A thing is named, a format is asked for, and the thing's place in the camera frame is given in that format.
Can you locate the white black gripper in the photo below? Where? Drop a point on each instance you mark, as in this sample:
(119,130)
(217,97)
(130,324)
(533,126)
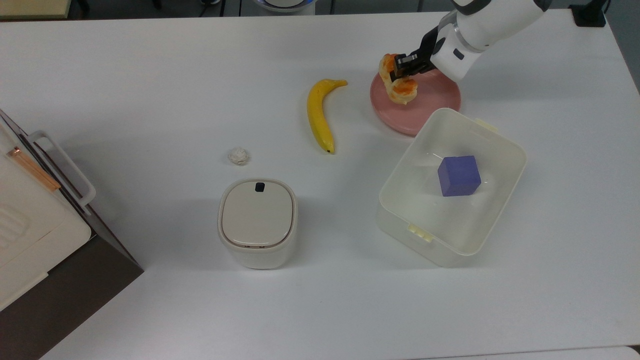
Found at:
(450,52)

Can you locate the orange glazed bread loaf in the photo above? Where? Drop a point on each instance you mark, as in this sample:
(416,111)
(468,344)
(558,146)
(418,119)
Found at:
(402,89)

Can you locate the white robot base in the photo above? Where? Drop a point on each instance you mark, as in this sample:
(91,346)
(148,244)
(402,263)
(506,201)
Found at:
(287,4)

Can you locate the pink round plate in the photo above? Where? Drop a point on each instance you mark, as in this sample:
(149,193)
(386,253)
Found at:
(430,105)

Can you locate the yellow banana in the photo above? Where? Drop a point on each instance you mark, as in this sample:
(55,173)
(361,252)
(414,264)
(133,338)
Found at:
(318,117)

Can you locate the purple cube block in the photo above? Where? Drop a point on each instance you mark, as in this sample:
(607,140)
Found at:
(458,175)

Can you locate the clear plastic storage container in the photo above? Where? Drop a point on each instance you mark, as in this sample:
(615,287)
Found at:
(465,225)

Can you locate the crumpled white paper ball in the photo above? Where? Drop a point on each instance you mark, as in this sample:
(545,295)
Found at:
(238,156)

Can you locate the black table clamp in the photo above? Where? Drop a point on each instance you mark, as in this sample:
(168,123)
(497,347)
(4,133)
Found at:
(590,15)

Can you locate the white lidded trash bin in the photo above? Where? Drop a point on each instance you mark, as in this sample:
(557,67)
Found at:
(257,222)

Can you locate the beige wooden side table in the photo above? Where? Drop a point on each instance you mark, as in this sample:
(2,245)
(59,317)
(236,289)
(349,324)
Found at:
(32,7)

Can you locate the white and brown oven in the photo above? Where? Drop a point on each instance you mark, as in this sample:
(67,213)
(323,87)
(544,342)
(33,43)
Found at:
(35,240)

